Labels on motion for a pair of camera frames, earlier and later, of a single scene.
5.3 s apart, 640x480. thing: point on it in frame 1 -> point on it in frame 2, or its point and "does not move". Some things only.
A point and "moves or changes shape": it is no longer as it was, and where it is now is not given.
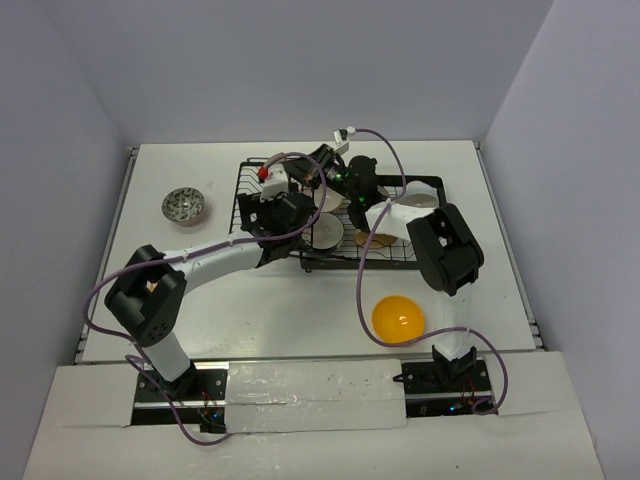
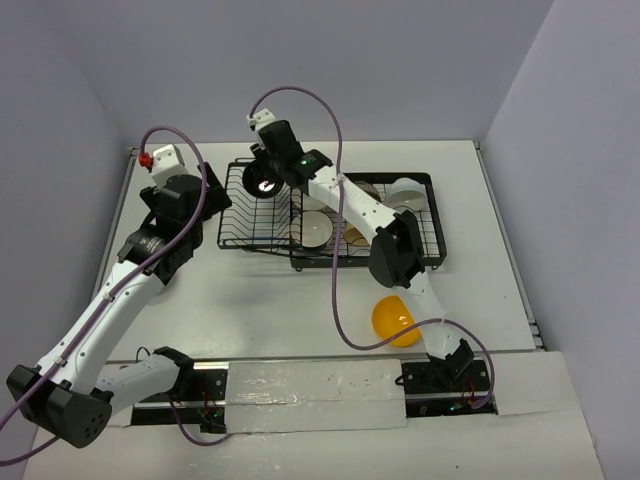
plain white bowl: x=419 y=194 moves or changes shape
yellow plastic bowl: x=398 y=319 does not move
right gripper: x=308 y=170 -> x=260 y=151
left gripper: x=251 y=215 -> x=215 y=187
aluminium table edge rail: x=114 y=227 does not move
